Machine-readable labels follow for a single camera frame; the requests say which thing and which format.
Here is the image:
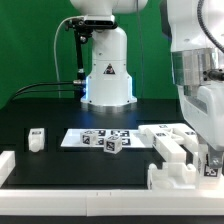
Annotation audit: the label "black cables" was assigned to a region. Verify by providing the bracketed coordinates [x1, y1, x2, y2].
[8, 79, 87, 103]

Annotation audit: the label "white front fence bar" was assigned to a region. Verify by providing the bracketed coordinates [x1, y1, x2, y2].
[0, 190, 224, 216]

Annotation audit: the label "white chair back frame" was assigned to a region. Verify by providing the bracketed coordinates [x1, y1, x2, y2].
[138, 123, 199, 163]

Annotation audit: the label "white chair seat tray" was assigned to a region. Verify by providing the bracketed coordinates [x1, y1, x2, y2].
[147, 162, 198, 190]

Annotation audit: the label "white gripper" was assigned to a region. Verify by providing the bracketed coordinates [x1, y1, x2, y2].
[178, 81, 224, 169]

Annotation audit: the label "white tagged cube nut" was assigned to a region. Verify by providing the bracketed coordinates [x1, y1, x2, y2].
[104, 135, 122, 154]

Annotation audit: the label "white left fence piece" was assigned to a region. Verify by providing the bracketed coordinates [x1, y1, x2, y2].
[0, 151, 15, 187]

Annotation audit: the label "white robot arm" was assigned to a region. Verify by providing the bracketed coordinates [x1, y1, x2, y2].
[70, 0, 224, 168]

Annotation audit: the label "white fiducial tag sheet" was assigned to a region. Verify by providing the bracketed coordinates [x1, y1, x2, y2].
[61, 129, 152, 148]

